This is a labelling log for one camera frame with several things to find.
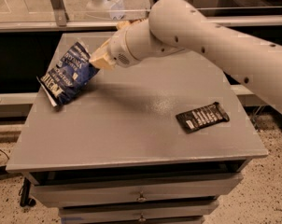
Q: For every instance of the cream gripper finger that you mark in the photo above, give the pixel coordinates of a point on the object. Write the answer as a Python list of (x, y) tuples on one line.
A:
[(104, 47), (102, 60)]

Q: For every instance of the blue chip bag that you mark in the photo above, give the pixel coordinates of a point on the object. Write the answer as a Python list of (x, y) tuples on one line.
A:
[(63, 82)]

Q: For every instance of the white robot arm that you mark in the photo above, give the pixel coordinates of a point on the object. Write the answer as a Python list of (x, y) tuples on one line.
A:
[(175, 25)]

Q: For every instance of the yellow brown chip bag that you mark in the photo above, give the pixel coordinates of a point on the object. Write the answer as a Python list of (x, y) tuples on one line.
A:
[(126, 23)]

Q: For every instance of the grey drawer cabinet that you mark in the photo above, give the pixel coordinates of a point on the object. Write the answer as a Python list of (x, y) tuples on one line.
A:
[(123, 127)]

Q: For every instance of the black snack bar wrapper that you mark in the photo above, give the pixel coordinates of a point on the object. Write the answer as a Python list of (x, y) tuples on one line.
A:
[(202, 117)]

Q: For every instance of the top drawer with knob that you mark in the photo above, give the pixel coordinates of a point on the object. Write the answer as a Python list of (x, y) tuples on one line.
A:
[(137, 191)]

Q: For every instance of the drawer with knob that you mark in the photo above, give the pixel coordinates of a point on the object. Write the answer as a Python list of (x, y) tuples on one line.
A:
[(139, 212), (137, 191)]

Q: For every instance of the black caster leg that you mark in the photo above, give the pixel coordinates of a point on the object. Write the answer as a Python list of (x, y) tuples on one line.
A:
[(25, 200)]

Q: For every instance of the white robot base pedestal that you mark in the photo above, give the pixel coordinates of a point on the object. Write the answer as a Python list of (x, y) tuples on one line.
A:
[(105, 10)]

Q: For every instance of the metal fence post left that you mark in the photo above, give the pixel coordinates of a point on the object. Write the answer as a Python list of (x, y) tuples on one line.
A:
[(60, 13)]

